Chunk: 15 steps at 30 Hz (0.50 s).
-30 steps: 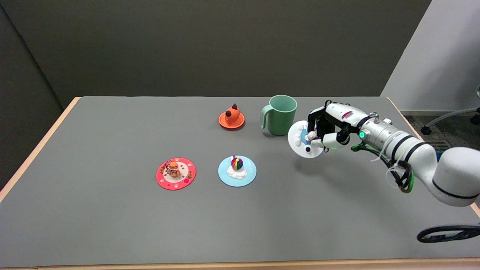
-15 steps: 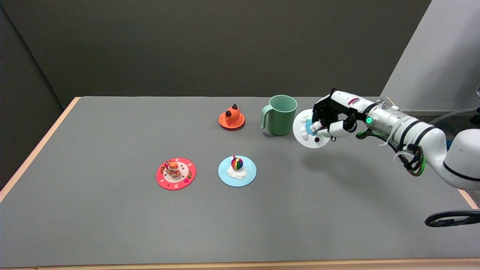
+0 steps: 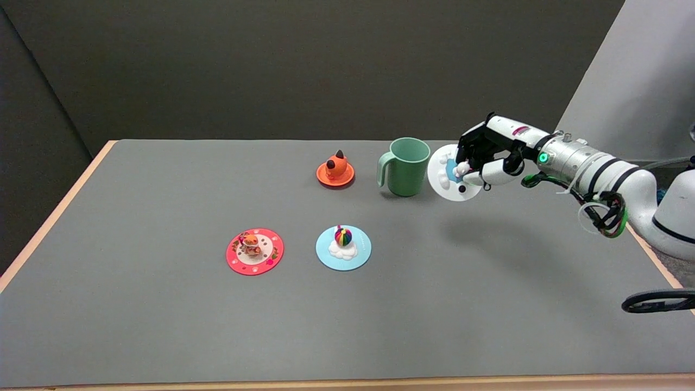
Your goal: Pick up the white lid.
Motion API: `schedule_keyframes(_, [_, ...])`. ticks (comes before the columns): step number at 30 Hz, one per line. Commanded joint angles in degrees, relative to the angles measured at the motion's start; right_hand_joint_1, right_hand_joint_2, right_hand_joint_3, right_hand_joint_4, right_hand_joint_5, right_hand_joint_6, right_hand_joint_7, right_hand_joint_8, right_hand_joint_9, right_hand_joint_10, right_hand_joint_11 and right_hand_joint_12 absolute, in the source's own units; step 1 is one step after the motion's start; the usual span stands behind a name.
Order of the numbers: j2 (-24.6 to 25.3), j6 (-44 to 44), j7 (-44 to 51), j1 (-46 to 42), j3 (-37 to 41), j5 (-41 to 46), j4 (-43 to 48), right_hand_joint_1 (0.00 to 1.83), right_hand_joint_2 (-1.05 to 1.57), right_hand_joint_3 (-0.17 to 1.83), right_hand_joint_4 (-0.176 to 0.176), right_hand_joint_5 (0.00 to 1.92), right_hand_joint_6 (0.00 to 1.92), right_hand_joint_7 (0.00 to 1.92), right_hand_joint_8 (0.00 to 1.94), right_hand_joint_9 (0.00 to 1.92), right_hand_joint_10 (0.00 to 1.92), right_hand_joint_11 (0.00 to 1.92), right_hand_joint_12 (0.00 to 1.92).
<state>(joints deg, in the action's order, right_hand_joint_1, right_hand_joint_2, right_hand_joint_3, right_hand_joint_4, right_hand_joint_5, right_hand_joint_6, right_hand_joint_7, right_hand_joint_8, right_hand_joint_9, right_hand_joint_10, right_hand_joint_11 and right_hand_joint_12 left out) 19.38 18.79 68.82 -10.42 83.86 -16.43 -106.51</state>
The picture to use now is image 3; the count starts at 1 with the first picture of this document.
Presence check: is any blue lid with rainbow ball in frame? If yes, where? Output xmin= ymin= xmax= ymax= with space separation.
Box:
xmin=315 ymin=224 xmax=372 ymax=271

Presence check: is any orange lid with cat ears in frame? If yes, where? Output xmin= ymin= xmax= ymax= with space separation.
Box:
xmin=317 ymin=149 xmax=356 ymax=188

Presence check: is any white lid with bear figure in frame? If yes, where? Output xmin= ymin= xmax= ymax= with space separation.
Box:
xmin=427 ymin=143 xmax=484 ymax=203

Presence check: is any black cable loop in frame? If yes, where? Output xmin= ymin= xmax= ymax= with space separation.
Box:
xmin=621 ymin=289 xmax=695 ymax=314

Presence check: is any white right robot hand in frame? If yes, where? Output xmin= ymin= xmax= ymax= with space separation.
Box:
xmin=454 ymin=112 xmax=550 ymax=191

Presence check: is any red lid with figure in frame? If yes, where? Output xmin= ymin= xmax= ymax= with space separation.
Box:
xmin=226 ymin=228 xmax=285 ymax=276

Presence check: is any green plastic mug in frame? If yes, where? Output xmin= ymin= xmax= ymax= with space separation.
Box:
xmin=377 ymin=137 xmax=431 ymax=197

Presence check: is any grey office chair base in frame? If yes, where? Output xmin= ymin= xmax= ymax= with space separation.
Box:
xmin=641 ymin=124 xmax=695 ymax=173

